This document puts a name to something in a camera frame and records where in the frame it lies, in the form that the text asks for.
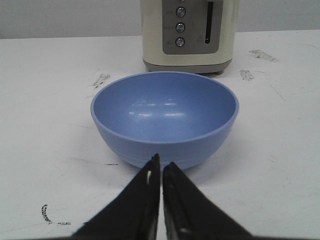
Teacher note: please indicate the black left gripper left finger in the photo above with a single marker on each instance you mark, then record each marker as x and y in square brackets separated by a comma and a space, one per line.
[133, 214]

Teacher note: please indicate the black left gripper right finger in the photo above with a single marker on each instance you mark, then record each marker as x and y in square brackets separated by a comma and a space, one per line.
[190, 215]

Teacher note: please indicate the blue plastic bowl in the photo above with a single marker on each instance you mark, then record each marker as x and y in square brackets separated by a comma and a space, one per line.
[182, 117]

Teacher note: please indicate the cream two-slot toaster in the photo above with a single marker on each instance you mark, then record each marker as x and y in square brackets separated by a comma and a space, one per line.
[194, 36]

